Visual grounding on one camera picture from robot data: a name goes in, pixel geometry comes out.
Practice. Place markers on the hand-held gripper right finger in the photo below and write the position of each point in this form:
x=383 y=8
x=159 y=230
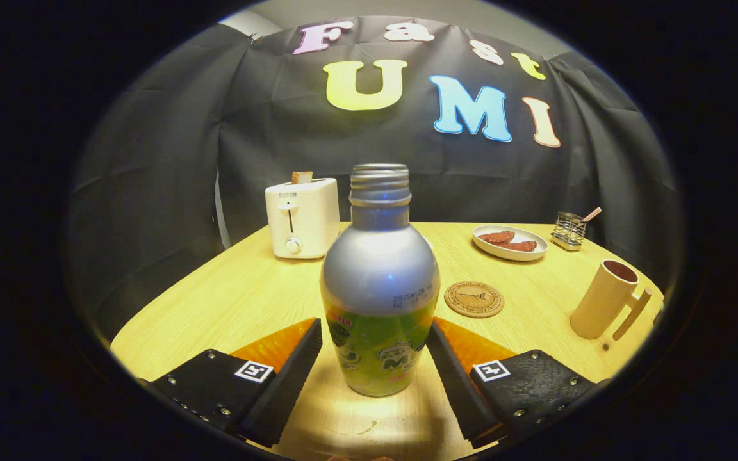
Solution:
x=462 y=390

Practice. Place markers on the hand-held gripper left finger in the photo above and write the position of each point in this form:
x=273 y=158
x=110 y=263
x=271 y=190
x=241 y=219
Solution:
x=286 y=390

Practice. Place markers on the round wooden coaster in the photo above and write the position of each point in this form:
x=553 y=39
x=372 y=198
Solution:
x=474 y=299

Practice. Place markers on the silver green juice bottle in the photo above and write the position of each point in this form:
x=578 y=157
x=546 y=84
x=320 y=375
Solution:
x=378 y=269

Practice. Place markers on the wooden table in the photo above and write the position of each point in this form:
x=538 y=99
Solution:
x=254 y=294

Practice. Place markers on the white oval plate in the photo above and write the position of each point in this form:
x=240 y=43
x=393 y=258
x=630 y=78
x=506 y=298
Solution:
x=510 y=253

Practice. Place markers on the brown meat slice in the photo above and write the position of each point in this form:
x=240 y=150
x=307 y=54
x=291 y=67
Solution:
x=521 y=246
x=496 y=237

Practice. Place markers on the white toaster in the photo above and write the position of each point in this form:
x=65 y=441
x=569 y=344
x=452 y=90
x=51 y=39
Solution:
x=311 y=218

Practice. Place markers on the toast slice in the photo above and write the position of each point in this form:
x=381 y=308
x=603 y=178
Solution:
x=302 y=177

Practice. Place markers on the pink straw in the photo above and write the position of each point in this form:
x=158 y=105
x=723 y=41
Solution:
x=592 y=214

